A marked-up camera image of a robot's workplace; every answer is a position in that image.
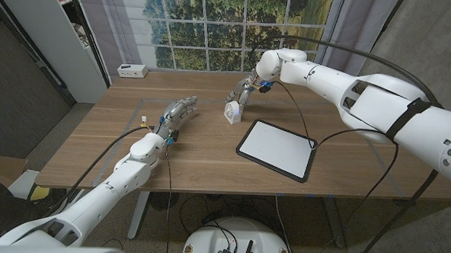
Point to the brown cardboard box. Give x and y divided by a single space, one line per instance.
2 168

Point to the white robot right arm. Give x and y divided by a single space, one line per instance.
364 98

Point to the black round floor fan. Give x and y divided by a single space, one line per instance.
163 201

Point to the printed window backdrop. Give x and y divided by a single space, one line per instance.
214 30

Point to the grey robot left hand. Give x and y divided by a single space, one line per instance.
171 116

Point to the white and yellow floor box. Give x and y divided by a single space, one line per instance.
21 182

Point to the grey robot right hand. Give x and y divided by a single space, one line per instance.
248 85

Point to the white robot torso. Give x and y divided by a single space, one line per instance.
239 237

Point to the black-framed tablet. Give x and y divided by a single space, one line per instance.
276 148

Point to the white power strip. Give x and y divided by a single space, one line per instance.
132 71

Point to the white cabinet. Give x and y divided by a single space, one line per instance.
50 35

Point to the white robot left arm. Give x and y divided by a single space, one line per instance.
104 193

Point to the white kitchen timer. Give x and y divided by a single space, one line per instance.
231 114

